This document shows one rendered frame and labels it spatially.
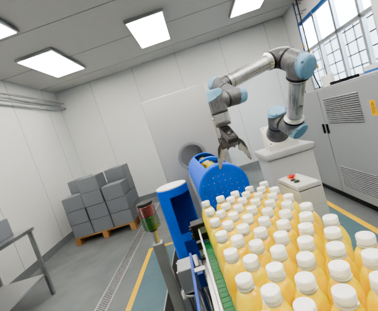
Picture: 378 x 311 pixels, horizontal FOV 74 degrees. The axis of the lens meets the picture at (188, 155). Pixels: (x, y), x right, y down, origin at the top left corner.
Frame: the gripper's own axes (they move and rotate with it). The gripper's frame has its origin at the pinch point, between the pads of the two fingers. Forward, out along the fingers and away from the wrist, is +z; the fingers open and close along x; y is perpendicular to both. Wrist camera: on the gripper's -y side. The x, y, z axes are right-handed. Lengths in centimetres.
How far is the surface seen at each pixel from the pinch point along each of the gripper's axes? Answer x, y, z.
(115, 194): 155, 353, 51
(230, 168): -1.6, 23.4, 5.2
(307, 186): -23.1, -12.4, 15.0
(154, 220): 39.1, -22.4, 5.3
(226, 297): 23, -33, 34
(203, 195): 17.4, 23.4, 14.7
